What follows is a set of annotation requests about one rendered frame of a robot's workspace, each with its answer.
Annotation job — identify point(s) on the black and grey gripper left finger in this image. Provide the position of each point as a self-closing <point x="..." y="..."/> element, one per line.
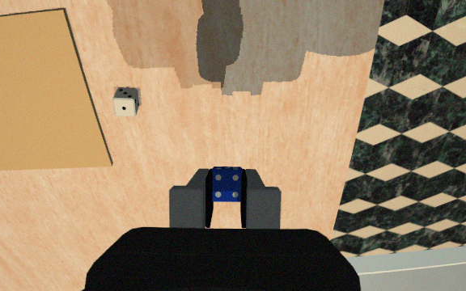
<point x="192" y="206"/>

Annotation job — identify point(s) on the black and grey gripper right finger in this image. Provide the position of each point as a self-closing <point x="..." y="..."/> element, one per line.
<point x="260" y="206"/>

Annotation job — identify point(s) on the tan square mat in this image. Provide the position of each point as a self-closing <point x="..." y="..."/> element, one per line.
<point x="47" y="116"/>

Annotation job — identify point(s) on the beige die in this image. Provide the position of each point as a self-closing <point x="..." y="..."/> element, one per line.
<point x="126" y="102"/>

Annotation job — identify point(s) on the blue die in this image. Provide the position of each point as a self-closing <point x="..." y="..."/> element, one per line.
<point x="227" y="184"/>

